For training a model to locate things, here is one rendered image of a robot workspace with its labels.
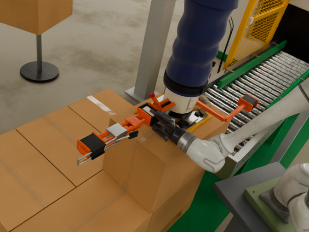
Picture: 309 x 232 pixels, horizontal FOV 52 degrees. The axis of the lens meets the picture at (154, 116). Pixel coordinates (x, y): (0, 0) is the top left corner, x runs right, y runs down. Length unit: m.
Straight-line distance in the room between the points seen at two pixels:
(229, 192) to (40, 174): 1.03
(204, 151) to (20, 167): 1.07
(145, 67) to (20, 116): 1.27
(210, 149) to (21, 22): 2.22
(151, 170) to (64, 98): 1.90
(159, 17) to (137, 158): 1.68
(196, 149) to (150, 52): 1.92
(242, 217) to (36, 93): 2.37
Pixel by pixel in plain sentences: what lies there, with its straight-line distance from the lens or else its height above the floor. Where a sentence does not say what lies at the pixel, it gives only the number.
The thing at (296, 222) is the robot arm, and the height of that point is 0.94.
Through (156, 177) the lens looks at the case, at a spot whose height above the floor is 0.82.
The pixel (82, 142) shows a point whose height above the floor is 1.10.
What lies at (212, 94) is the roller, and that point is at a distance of 2.85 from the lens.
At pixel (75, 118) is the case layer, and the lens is 2.24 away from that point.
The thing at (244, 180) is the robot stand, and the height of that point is 0.75.
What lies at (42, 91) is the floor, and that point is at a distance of 3.40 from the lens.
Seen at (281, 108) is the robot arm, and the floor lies 1.39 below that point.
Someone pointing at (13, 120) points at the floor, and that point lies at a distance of 3.07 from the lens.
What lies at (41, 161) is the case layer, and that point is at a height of 0.54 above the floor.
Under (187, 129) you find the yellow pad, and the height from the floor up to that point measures 0.97.
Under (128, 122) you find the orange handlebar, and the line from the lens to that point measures 1.43.
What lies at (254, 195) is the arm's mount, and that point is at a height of 0.79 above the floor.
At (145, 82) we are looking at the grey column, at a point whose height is 0.22.
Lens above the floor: 2.01
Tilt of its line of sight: 38 degrees down
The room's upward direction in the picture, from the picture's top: 14 degrees clockwise
